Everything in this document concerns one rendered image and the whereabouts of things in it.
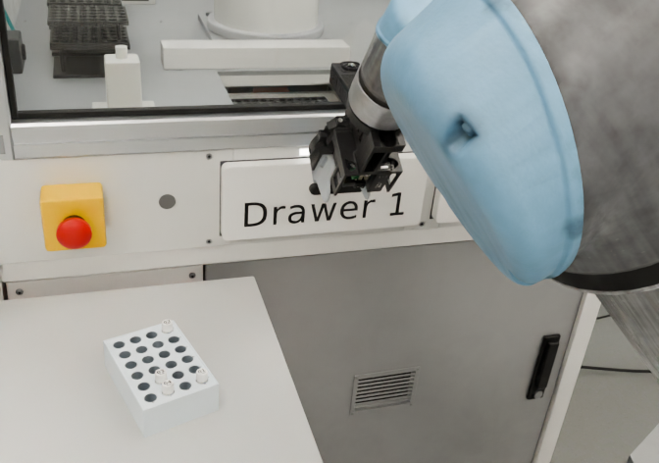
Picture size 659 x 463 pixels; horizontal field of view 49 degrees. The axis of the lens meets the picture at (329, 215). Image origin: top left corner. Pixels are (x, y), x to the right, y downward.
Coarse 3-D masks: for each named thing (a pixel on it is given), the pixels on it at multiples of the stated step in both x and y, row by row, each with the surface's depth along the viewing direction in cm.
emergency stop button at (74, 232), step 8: (64, 224) 85; (72, 224) 85; (80, 224) 86; (88, 224) 87; (56, 232) 86; (64, 232) 85; (72, 232) 85; (80, 232) 86; (88, 232) 86; (64, 240) 86; (72, 240) 86; (80, 240) 86; (88, 240) 87; (72, 248) 87
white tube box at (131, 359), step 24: (120, 336) 83; (144, 336) 83; (168, 336) 83; (120, 360) 79; (144, 360) 80; (168, 360) 80; (192, 360) 81; (120, 384) 79; (144, 384) 77; (192, 384) 77; (216, 384) 77; (144, 408) 73; (168, 408) 75; (192, 408) 77; (216, 408) 79; (144, 432) 75
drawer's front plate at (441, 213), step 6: (438, 192) 106; (438, 198) 106; (438, 204) 106; (444, 204) 107; (432, 210) 108; (438, 210) 107; (444, 210) 107; (450, 210) 107; (432, 216) 108; (438, 216) 107; (444, 216) 108; (450, 216) 108; (438, 222) 108; (444, 222) 108; (450, 222) 109
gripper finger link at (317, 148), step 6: (318, 132) 87; (324, 132) 87; (318, 138) 87; (324, 138) 87; (312, 144) 88; (318, 144) 87; (324, 144) 87; (312, 150) 88; (318, 150) 88; (324, 150) 88; (312, 156) 90; (318, 156) 89; (312, 162) 92; (318, 162) 91; (312, 168) 92
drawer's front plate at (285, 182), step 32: (288, 160) 97; (416, 160) 101; (224, 192) 95; (256, 192) 96; (288, 192) 98; (352, 192) 101; (384, 192) 102; (416, 192) 104; (224, 224) 97; (288, 224) 100; (320, 224) 102; (352, 224) 103; (384, 224) 105; (416, 224) 107
